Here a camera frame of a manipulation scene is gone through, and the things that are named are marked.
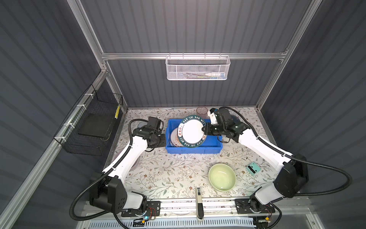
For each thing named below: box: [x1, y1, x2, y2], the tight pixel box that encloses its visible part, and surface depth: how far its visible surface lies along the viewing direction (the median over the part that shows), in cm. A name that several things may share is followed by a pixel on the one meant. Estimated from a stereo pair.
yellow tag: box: [114, 105, 121, 120], surface depth 84 cm
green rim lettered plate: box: [177, 114, 207, 149], surface depth 86 cm
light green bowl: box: [208, 163, 237, 192], surface depth 84 cm
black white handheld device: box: [195, 187, 204, 222], surface depth 74 cm
